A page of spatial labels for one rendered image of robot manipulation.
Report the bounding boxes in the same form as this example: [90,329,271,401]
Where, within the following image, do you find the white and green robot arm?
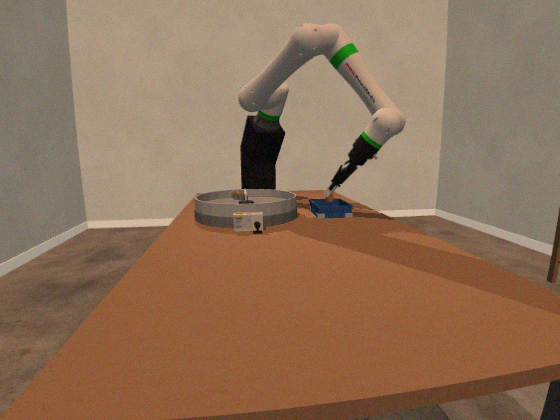
[238,23,406,159]

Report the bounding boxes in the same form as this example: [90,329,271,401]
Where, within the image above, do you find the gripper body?
[345,148,368,172]

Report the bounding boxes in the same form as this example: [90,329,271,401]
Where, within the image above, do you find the blue crate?
[309,198,353,219]

